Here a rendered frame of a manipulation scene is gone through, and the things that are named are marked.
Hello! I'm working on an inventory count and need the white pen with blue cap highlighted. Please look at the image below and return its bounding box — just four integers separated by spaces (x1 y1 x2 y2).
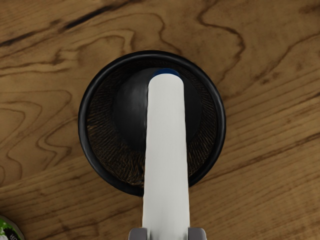
141 67 191 240

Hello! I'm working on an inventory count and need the black mesh pen holder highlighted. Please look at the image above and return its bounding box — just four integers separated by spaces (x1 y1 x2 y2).
78 50 227 197

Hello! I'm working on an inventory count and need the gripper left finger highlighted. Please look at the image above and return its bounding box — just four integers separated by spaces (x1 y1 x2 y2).
128 227 150 240

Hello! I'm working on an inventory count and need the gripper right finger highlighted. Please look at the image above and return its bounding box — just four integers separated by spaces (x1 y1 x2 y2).
187 226 208 240

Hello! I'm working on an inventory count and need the green and white can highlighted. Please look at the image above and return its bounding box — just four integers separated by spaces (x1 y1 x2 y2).
0 215 25 240

